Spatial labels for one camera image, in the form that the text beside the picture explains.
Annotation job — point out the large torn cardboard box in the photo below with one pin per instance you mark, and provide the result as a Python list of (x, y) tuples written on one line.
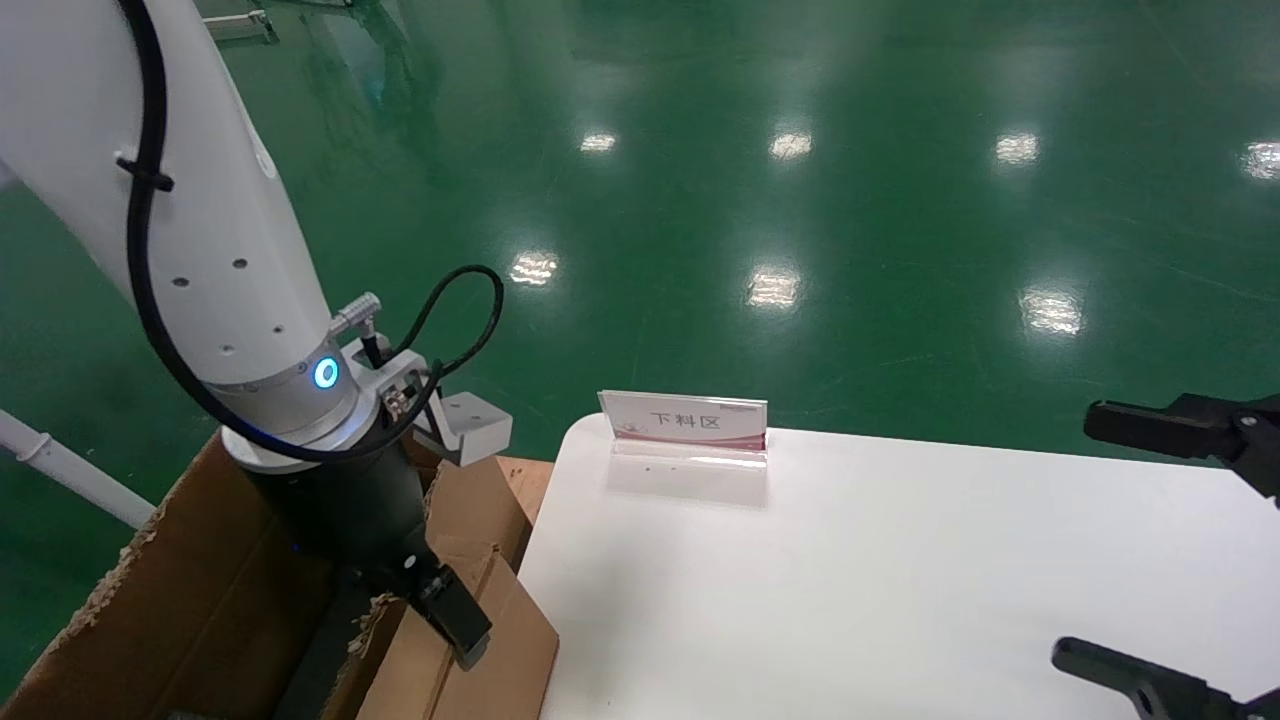
[(180, 600)]

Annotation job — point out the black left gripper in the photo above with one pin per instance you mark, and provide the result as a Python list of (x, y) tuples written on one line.
[(340, 510)]

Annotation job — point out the wooden pallet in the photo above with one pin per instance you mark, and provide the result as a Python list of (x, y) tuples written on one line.
[(530, 485)]

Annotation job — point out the grey metal robot stand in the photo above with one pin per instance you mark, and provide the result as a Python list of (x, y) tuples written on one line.
[(240, 25)]

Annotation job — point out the small cardboard box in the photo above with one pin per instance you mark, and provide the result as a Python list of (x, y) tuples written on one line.
[(510, 660)]

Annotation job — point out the white pipe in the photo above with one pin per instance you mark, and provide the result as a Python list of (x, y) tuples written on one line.
[(70, 468)]

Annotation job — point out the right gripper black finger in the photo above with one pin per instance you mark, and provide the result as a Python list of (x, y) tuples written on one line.
[(1150, 425), (1150, 688)]

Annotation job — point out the acrylic table sign red white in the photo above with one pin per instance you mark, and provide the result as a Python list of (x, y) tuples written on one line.
[(690, 420)]

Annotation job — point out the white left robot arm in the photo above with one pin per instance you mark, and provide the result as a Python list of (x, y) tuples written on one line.
[(200, 200)]

